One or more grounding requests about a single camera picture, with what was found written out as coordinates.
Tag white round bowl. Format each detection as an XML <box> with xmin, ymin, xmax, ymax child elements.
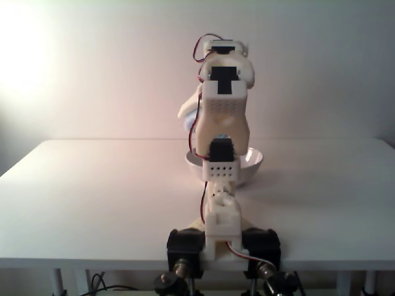
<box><xmin>185</xmin><ymin>147</ymin><xmax>264</xmax><ymax>187</ymax></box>

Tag black table clamp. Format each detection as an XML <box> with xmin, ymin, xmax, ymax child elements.
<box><xmin>166</xmin><ymin>227</ymin><xmax>206</xmax><ymax>296</ymax></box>
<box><xmin>242</xmin><ymin>227</ymin><xmax>282</xmax><ymax>296</ymax></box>

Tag white table leg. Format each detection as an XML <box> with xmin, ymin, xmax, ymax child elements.
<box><xmin>336</xmin><ymin>271</ymin><xmax>352</xmax><ymax>296</ymax></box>
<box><xmin>364</xmin><ymin>271</ymin><xmax>376</xmax><ymax>296</ymax></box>
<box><xmin>75</xmin><ymin>269</ymin><xmax>90</xmax><ymax>296</ymax></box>
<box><xmin>52</xmin><ymin>268</ymin><xmax>64</xmax><ymax>296</ymax></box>

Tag red white base cable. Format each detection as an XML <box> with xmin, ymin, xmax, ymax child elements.
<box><xmin>225</xmin><ymin>240</ymin><xmax>276</xmax><ymax>269</ymax></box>

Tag black cable under table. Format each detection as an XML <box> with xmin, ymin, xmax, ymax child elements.
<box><xmin>88</xmin><ymin>273</ymin><xmax>139</xmax><ymax>296</ymax></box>

